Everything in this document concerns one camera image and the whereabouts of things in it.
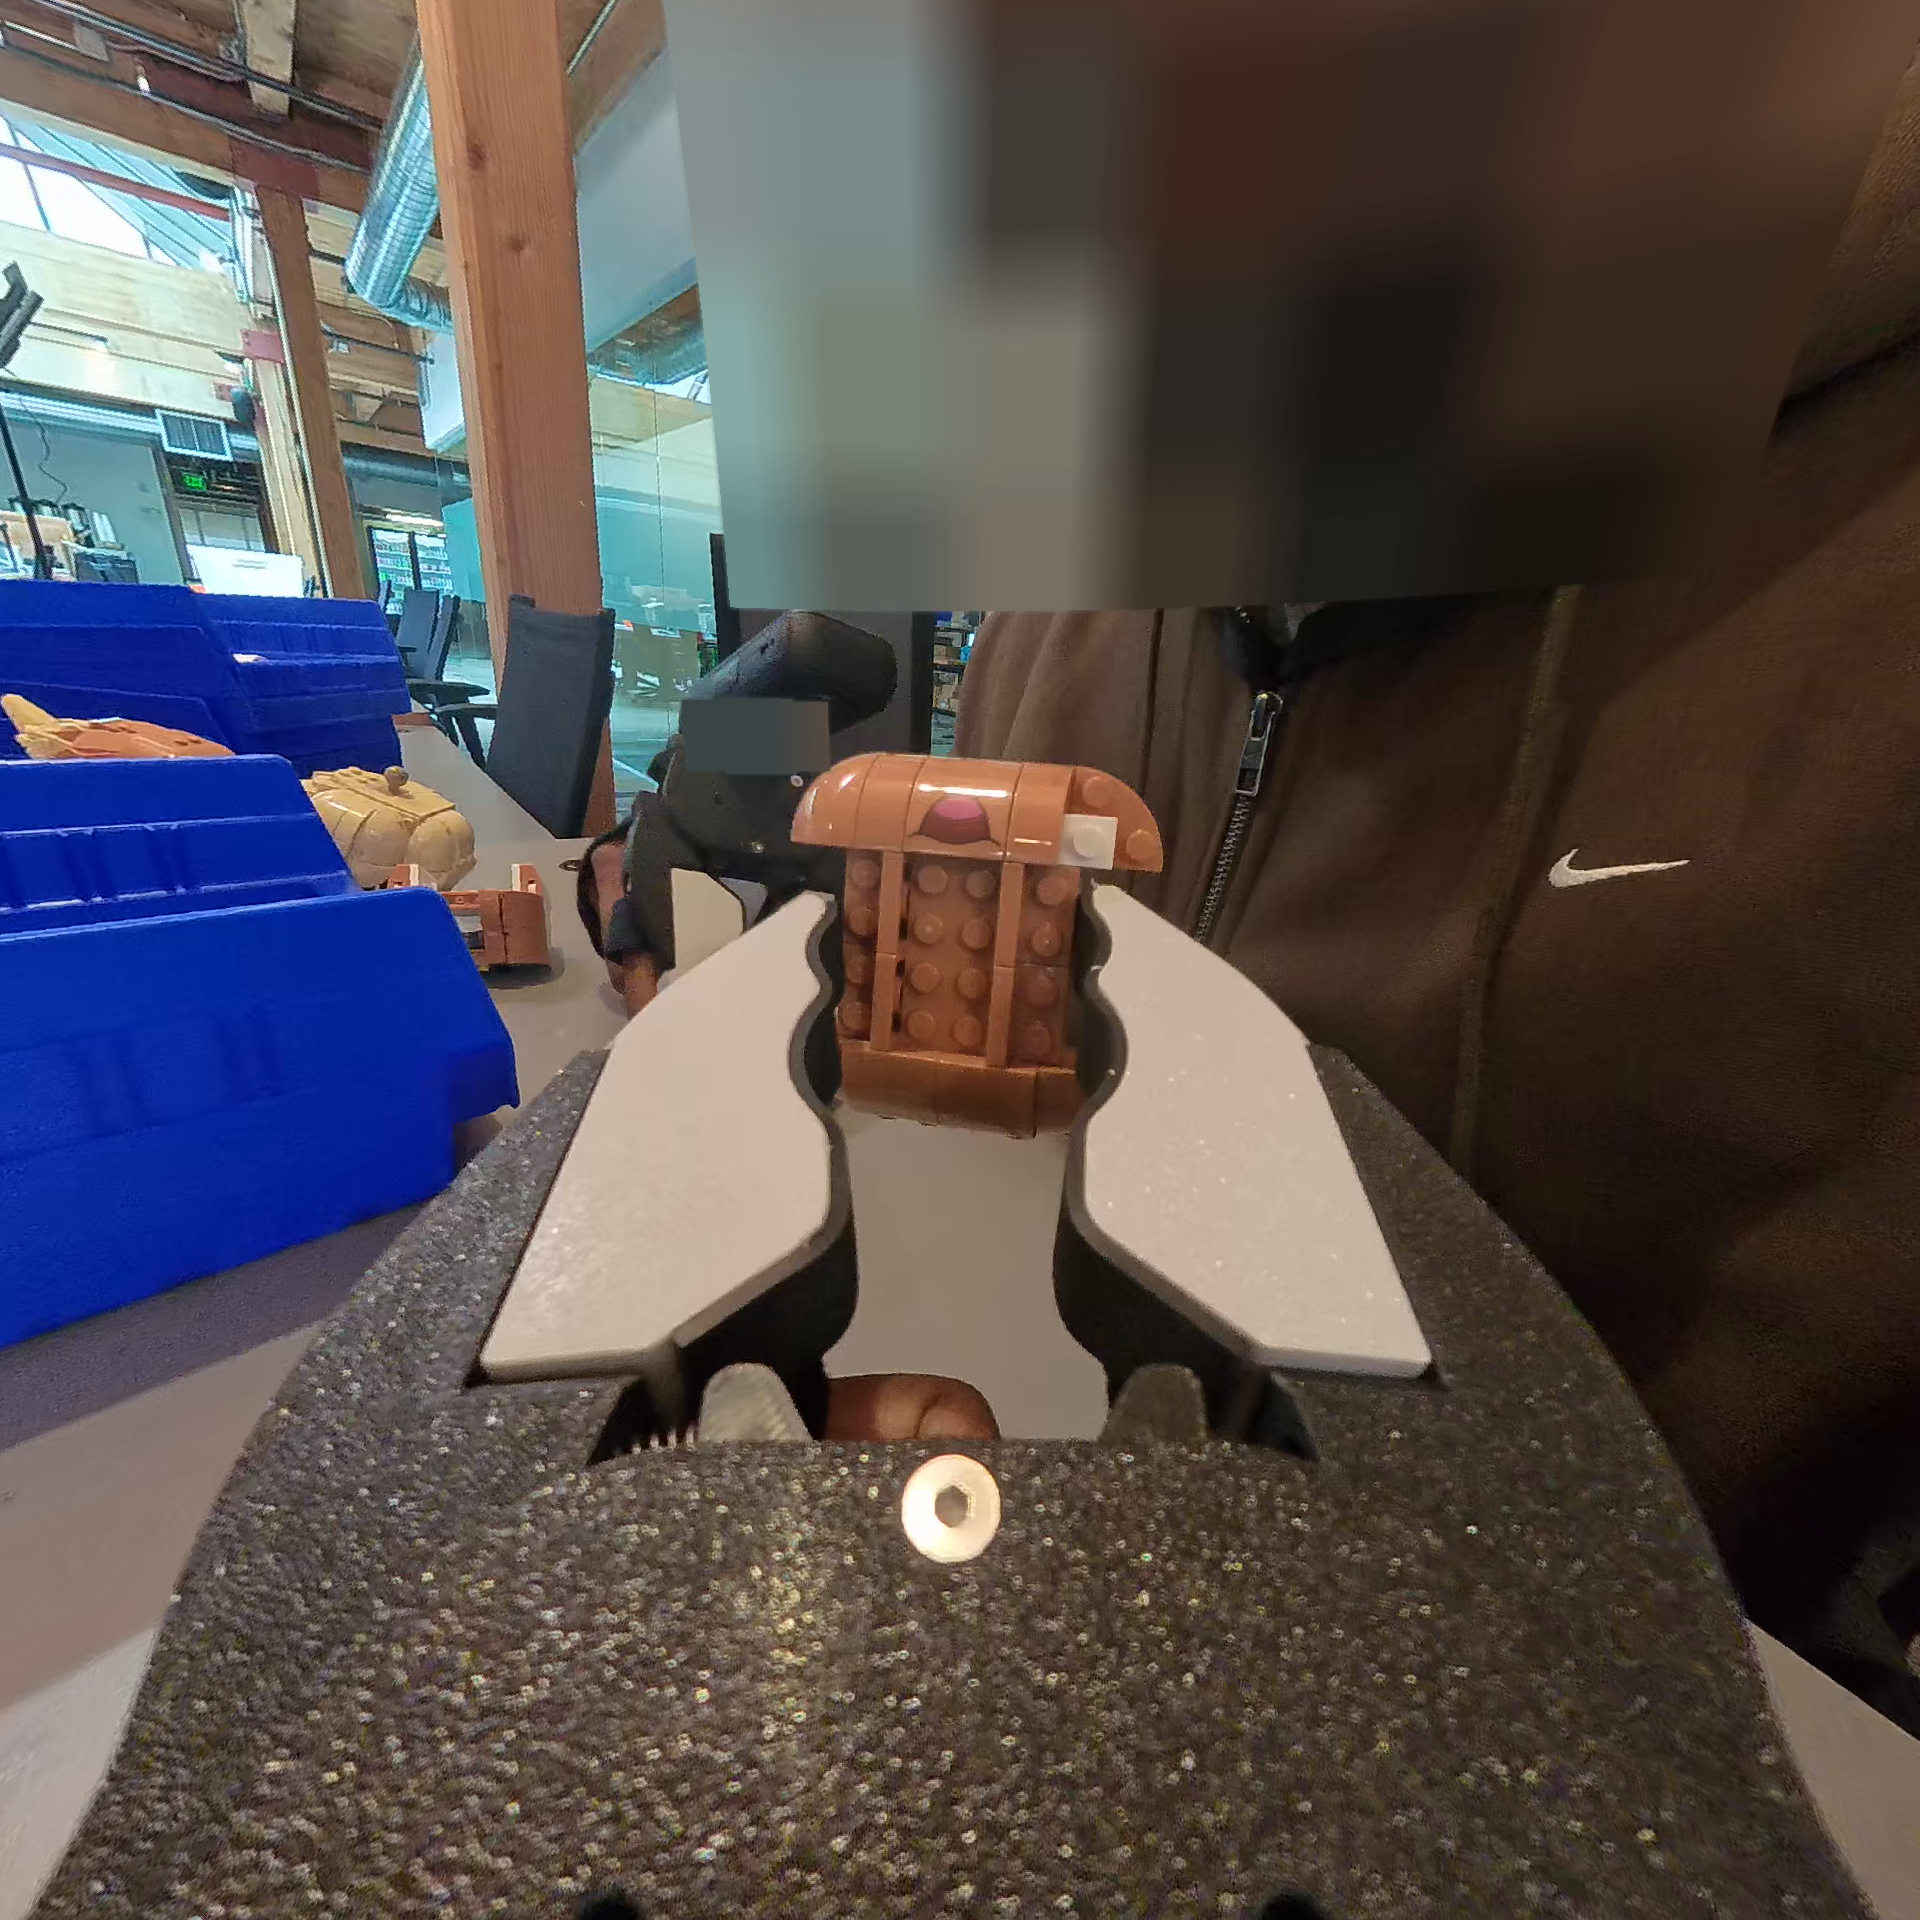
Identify brown hooded jacket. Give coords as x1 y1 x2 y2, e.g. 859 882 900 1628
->
954 61 1920 1749

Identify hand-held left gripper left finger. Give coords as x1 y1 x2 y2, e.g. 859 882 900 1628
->
481 892 854 1393

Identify black office chair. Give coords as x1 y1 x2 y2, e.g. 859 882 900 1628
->
486 599 620 840

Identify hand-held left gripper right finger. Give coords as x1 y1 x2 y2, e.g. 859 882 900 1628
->
1062 888 1441 1386

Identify brown lego assembly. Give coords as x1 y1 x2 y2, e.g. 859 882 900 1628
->
791 751 1170 1141

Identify wooden pillar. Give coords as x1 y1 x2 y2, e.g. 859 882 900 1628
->
414 0 620 831

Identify stacked blue plastic bins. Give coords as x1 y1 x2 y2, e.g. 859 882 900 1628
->
0 580 411 776

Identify large blue plastic bin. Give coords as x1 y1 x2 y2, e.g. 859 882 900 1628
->
0 751 523 1357

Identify tan and orange lego model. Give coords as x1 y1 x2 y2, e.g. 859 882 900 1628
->
0 694 230 765

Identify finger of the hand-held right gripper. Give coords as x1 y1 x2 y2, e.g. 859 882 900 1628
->
664 868 751 973

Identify brown lego model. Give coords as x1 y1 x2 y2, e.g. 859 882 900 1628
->
391 862 555 975

